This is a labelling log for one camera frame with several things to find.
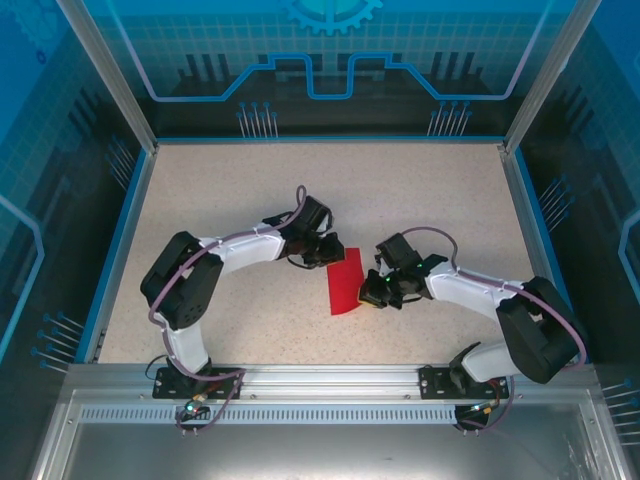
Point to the red cloth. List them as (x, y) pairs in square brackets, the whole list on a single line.
[(345, 290)]

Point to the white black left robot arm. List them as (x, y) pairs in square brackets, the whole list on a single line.
[(250, 250)]

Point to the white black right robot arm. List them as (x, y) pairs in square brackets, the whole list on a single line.
[(460, 290)]

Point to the steel sheet platform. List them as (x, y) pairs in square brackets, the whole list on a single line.
[(320, 455)]

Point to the aluminium mounting rail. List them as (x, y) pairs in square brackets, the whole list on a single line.
[(330, 380)]

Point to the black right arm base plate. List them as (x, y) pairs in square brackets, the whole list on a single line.
[(430, 390)]

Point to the aluminium blue side rail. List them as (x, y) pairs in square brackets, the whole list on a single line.
[(122, 250), (537, 250)]

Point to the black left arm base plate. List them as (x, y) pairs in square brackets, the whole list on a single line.
[(161, 390)]

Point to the blue printed enclosure panel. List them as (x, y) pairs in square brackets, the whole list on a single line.
[(320, 30), (610, 150), (30, 150)]

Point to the aluminium frame post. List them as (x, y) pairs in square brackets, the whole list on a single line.
[(107, 75), (545, 75)]

